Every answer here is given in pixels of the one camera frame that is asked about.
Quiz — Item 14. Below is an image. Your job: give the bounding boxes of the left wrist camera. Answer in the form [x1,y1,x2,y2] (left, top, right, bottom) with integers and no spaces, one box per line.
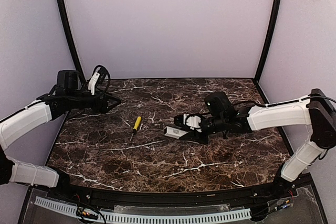
[88,71,100,95]

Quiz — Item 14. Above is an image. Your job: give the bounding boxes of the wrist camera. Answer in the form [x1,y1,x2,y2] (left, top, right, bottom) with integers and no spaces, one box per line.
[183,114,202,132]
[88,71,100,95]

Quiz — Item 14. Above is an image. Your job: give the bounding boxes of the left black frame post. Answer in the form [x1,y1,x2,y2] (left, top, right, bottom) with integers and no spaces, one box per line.
[57,0,85,83]

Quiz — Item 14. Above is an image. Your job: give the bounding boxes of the right black frame post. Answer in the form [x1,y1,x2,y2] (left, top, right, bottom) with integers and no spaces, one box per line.
[254,0,281,83]

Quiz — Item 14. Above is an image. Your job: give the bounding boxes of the white remote control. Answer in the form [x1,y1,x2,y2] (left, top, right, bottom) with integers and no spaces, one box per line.
[164,126,188,139]

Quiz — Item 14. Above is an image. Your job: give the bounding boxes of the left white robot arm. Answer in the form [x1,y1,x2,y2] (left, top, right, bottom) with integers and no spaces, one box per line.
[1,65,121,188]

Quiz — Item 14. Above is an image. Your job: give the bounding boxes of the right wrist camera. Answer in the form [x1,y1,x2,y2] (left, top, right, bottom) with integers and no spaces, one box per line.
[183,114,202,132]

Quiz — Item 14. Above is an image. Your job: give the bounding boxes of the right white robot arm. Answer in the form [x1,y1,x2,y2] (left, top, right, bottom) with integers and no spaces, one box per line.
[164,89,335,198]

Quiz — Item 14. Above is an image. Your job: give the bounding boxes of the yellow handled screwdriver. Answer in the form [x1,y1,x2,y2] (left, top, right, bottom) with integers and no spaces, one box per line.
[130,116,142,140]

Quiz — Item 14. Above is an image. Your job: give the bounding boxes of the black frame post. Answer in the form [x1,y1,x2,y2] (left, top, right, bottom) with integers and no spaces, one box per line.
[254,0,281,83]
[57,0,85,83]

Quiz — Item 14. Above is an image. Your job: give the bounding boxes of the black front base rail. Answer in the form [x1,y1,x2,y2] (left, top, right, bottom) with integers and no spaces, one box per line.
[44,182,297,209]

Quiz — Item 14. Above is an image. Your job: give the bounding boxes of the white slotted cable duct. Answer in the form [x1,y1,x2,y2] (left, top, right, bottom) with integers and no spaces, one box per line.
[34,196,251,223]

